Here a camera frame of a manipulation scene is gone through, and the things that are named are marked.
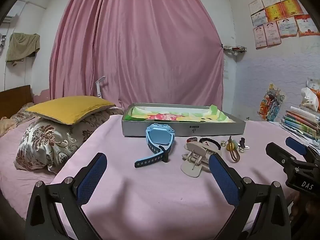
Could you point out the pink blanket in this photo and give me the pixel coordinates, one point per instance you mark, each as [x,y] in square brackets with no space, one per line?
[155,192]

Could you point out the floral quilt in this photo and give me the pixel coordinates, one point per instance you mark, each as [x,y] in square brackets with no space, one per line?
[15,120]

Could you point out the stack of books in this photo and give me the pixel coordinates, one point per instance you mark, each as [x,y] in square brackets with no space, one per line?
[300,122]

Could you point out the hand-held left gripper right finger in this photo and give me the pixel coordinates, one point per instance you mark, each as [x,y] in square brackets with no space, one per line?
[222,180]

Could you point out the pink curtain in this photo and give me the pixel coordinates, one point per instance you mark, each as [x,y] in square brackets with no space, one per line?
[137,42]

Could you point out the white plastic tissue pack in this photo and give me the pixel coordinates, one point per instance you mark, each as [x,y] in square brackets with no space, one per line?
[311,97]

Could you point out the group of wall certificates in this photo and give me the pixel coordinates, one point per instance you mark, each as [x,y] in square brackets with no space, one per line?
[280,17]

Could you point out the blue smart watch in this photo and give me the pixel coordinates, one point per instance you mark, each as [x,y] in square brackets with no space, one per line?
[160,132]

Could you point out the colourful wall poster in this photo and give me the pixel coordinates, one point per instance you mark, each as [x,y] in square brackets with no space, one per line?
[271,102]

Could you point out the yellow pillow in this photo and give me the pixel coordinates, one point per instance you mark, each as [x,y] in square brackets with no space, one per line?
[67,108]

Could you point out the green hanging cloth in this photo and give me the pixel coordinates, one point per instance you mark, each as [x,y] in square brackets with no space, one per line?
[22,46]

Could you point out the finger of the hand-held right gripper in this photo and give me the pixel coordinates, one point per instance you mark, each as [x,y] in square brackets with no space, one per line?
[277,152]
[296,145]

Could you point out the wooden headboard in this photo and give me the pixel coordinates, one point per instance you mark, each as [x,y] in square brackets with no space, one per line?
[15,100]

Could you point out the beige hair claw clip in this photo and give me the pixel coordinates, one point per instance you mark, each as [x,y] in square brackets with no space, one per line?
[192,170]

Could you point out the colourful painted paper lining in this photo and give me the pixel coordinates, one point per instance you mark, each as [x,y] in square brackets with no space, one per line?
[170,116]

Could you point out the black hair clip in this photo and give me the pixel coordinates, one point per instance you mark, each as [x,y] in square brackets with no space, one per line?
[242,142]

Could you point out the pink bed sheet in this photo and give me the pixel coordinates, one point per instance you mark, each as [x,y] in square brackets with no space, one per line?
[10,160]

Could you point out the small white wall paper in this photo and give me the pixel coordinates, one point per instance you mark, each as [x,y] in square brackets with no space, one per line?
[226,71]

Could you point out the grey cardboard box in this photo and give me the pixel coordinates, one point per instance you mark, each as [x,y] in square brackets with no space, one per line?
[200,128]

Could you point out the floral brown pillow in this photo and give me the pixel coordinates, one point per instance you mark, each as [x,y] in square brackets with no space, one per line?
[50,142]

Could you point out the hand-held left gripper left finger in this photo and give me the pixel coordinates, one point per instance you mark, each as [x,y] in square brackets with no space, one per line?
[91,180]

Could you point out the white folding lamp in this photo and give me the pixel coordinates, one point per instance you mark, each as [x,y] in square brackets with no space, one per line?
[99,87]

